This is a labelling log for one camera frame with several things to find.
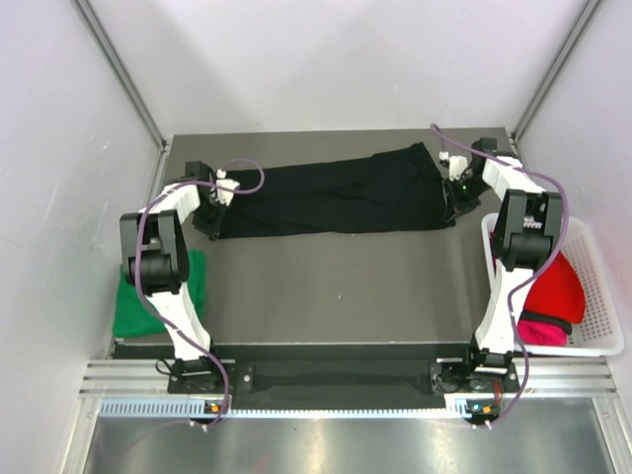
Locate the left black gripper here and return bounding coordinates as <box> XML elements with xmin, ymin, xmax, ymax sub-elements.
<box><xmin>191</xmin><ymin>195</ymin><xmax>231</xmax><ymax>240</ymax></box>

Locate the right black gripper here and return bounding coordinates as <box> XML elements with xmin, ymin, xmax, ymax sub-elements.
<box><xmin>443</xmin><ymin>175</ymin><xmax>493</xmax><ymax>222</ymax></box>

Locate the black t-shirt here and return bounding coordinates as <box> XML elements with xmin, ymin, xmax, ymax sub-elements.
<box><xmin>219</xmin><ymin>143</ymin><xmax>454</xmax><ymax>239</ymax></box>

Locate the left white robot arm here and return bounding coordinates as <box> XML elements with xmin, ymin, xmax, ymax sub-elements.
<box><xmin>119</xmin><ymin>162</ymin><xmax>240</xmax><ymax>393</ymax></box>

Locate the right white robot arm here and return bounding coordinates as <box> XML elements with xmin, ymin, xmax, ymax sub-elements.
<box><xmin>433</xmin><ymin>138</ymin><xmax>569</xmax><ymax>393</ymax></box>

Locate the folded green t-shirt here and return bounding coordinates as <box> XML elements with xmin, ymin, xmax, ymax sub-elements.
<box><xmin>113</xmin><ymin>250</ymin><xmax>206</xmax><ymax>339</ymax></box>

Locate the red t-shirt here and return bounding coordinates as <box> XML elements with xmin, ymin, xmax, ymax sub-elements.
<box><xmin>518</xmin><ymin>253</ymin><xmax>586</xmax><ymax>325</ymax></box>

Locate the pink t-shirt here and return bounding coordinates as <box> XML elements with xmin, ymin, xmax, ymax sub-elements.
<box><xmin>517</xmin><ymin>320</ymin><xmax>568</xmax><ymax>347</ymax></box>

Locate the white plastic laundry basket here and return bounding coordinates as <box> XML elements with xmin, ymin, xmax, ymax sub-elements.
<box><xmin>474</xmin><ymin>213</ymin><xmax>624</xmax><ymax>357</ymax></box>

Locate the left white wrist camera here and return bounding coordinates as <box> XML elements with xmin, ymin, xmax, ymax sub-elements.
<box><xmin>210</xmin><ymin>169</ymin><xmax>241</xmax><ymax>207</ymax></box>

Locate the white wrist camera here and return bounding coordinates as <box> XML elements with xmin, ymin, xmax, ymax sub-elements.
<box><xmin>210</xmin><ymin>169</ymin><xmax>241</xmax><ymax>207</ymax></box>
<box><xmin>438</xmin><ymin>151</ymin><xmax>469</xmax><ymax>182</ymax></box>

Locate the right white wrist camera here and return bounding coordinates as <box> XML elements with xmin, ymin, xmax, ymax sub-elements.
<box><xmin>438</xmin><ymin>151</ymin><xmax>469</xmax><ymax>182</ymax></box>

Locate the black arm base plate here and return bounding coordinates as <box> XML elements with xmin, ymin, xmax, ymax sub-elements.
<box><xmin>166</xmin><ymin>343</ymin><xmax>519</xmax><ymax>396</ymax></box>

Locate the white slotted cable duct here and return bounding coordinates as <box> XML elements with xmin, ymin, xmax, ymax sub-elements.
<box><xmin>99</xmin><ymin>398</ymin><xmax>498</xmax><ymax>422</ymax></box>

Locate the right aluminium frame post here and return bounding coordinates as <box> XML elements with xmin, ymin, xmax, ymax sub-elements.
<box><xmin>510</xmin><ymin>0</ymin><xmax>604</xmax><ymax>145</ymax></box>

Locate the aluminium frame post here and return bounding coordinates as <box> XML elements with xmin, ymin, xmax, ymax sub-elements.
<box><xmin>510</xmin><ymin>0</ymin><xmax>604</xmax><ymax>145</ymax></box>
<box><xmin>70</xmin><ymin>0</ymin><xmax>167</xmax><ymax>151</ymax></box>

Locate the left aluminium frame post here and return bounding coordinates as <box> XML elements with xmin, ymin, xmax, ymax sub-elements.
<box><xmin>70</xmin><ymin>0</ymin><xmax>167</xmax><ymax>151</ymax></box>

